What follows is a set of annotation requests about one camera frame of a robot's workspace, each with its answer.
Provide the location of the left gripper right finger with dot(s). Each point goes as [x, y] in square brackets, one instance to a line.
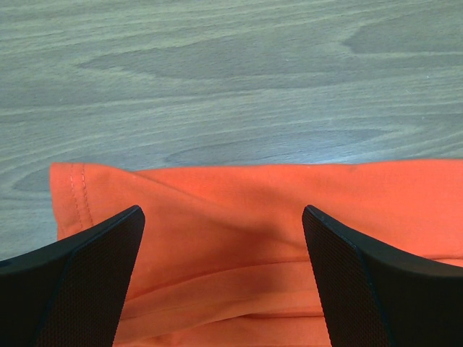
[373, 294]

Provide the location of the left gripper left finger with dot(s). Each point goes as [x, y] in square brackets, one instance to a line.
[71, 293]

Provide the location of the orange t shirt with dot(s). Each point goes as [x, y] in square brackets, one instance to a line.
[223, 260]

